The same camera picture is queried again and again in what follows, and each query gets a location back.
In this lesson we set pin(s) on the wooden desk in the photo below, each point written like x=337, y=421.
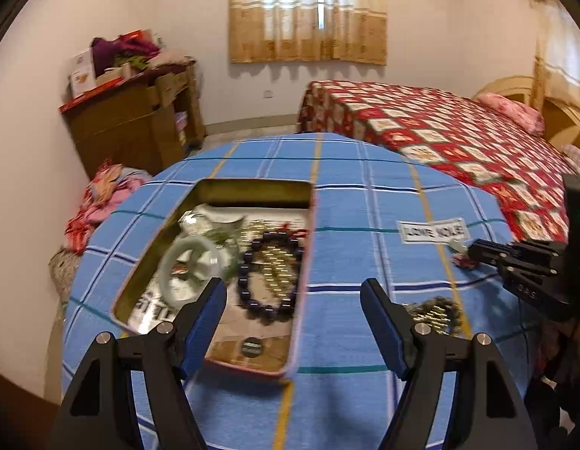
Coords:
x=130, y=126

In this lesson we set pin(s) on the white cardboard box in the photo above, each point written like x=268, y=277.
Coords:
x=82, y=75

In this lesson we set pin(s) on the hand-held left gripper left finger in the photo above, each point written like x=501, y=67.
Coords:
x=202, y=333

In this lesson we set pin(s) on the dark green jade bangle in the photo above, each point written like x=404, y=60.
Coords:
x=210, y=232

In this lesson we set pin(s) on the beige side curtain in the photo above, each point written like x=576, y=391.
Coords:
x=562, y=56

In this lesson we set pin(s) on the pink pillow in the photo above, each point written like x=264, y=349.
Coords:
x=510, y=110

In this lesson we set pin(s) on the blue plaid tablecloth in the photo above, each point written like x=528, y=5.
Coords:
x=365, y=197

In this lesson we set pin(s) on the beige patterned curtain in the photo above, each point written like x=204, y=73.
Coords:
x=308, y=23

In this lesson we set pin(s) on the light green jade bangle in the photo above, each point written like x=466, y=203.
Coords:
x=170, y=263

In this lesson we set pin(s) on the pile of clothes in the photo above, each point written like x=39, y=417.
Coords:
x=140, y=51

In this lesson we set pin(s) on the red floral cloth pile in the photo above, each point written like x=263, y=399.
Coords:
x=102, y=197

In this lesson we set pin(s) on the flat red box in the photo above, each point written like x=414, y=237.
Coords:
x=93, y=93

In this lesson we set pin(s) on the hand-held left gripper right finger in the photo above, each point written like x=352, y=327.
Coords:
x=387, y=333

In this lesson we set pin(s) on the wooden headboard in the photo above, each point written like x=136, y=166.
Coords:
x=566, y=122

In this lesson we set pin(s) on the jade pendant with red knot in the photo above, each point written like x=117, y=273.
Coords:
x=457, y=246

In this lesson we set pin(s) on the pink tin box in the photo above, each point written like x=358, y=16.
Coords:
x=252, y=188

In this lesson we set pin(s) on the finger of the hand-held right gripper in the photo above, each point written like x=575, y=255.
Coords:
x=534, y=279
x=515, y=251

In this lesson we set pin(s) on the stack of books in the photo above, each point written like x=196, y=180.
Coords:
x=180, y=126

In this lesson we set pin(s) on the red printed blanket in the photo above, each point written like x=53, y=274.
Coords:
x=435, y=136

